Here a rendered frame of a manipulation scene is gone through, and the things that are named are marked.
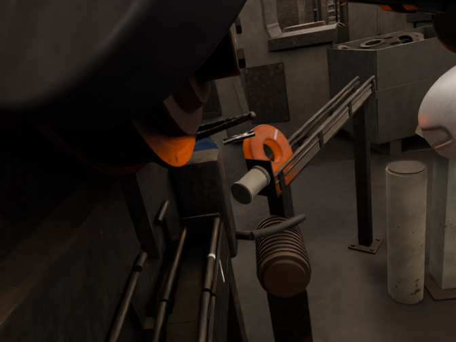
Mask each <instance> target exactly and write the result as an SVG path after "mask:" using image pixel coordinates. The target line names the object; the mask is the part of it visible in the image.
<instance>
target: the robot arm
mask: <svg viewBox="0 0 456 342"><path fill-rule="evenodd" d="M339 1H342V2H349V3H362V4H369V5H378V6H379V7H380V8H381V9H382V10H384V11H387V12H398V13H399V14H408V13H410V14H415V13H416V12H424V13H425V14H431V15H432V25H433V28H434V32H435V34H436V36H437V38H438V40H439V42H440V43H441V44H442V45H443V46H444V47H445V48H446V49H448V50H449V51H451V52H453V53H456V0H339ZM418 122H419V126H420V128H421V131H422V134H423V136H424V138H425V139H426V140H427V142H428V143H429V144H430V146H431V147H433V148H434V150H435V151H436V152H437V153H438V154H439V155H441V156H443V157H446V158H448V159H451V160H454V161H456V66H454V67H453V68H451V69H450V70H449V71H447V72H446V73H445V74H444V75H442V76H441V77H440V78H439V79H438V80H437V81H436V82H435V84H434V85H433V86H432V87H431V88H430V89H429V91H428V92H427V94H426V95H425V97H424V99H423V101H422V103H421V106H420V108H419V113H418Z"/></svg>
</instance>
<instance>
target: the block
mask: <svg viewBox="0 0 456 342"><path fill-rule="evenodd" d="M171 171H172V175H173V178H174V183H175V186H176V191H177V194H178V199H179V202H180V206H181V210H182V213H183V218H185V217H190V216H199V215H205V214H214V213H219V215H220V219H221V222H224V226H225V233H226V236H227V242H228V246H229V251H230V255H231V259H232V258H234V257H236V255H237V253H238V239H236V238H235V230H236V227H235V220H234V216H233V210H232V206H231V200H230V196H229V189H228V185H227V179H226V175H225V169H224V165H223V158H222V154H221V152H220V151H219V149H208V150H203V151H195V152H192V154H191V157H190V159H189V161H188V162H187V163H186V164H185V165H184V166H181V167H178V168H172V169H171Z"/></svg>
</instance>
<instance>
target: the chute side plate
mask: <svg viewBox="0 0 456 342"><path fill-rule="evenodd" d="M228 251H229V246H228V242H227V236H226V233H225V226H224V222H221V223H220V232H219V235H218V246H217V252H216V262H215V268H214V281H213V285H212V297H211V302H210V307H211V308H210V322H209V327H208V342H227V319H228V308H229V279H228V275H227V257H228ZM229 254H230V252H229ZM219 261H221V266H220V262H219ZM221 267H222V270H223V275H224V279H225V282H224V280H223V275H222V271H221Z"/></svg>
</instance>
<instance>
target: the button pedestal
mask: <svg viewBox="0 0 456 342"><path fill-rule="evenodd" d="M415 133H416V134H418V135H420V136H421V137H422V138H424V136H423V134H422V131H421V128H420V126H419V124H418V126H417V129H416V130H415ZM424 139H425V138H424ZM424 286H425V288H426V289H427V291H428V292H429V294H430V295H431V297H432V298H433V300H434V301H446V300H453V299H456V161H454V160H451V159H448V158H446V157H443V156H441V155H439V154H438V153H437V152H436V151H435V150H434V163H433V182H432V218H431V237H430V264H429V265H425V266H424Z"/></svg>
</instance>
